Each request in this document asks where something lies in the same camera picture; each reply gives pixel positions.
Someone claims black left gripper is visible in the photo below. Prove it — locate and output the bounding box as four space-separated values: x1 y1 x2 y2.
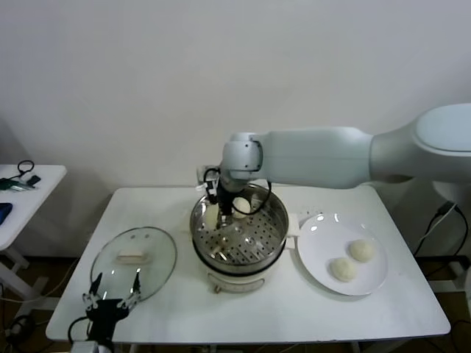
82 268 142 341

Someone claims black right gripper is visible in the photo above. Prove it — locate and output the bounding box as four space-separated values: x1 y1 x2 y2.
216 179 236 229

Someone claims white steamed baozi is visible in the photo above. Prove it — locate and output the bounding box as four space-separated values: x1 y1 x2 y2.
233 197 252 220
204 207 222 229
348 238 375 263
328 257 358 283

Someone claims glass lid with white handle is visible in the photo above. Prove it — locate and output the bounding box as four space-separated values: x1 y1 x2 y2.
90 227 178 306

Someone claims perforated steel steamer basket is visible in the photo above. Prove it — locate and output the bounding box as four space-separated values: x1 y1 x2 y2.
179 182 300 268

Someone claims white electric cooker pot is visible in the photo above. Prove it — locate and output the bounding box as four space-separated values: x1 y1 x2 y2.
191 235 295 295

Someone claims white round plate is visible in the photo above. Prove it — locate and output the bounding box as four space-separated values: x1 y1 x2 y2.
297 213 389 296

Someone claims white side table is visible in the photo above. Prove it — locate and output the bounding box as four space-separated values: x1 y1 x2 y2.
0 164 68 306

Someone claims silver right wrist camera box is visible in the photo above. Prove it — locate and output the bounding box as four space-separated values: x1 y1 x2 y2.
196 166 222 196

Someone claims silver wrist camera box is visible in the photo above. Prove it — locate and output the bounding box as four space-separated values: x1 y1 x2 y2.
71 340 100 353
196 166 222 196

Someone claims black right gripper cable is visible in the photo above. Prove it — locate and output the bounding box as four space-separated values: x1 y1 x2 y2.
204 168 273 216

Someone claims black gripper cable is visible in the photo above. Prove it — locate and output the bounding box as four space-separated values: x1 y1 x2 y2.
204 168 273 216
68 315 93 343

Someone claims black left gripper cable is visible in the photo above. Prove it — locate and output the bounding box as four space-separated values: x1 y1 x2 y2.
68 315 93 343

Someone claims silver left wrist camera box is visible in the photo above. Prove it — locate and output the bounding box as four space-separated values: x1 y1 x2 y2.
71 340 100 353

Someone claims black power cable with adapter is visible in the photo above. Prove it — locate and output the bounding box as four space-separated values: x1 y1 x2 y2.
411 201 471 258

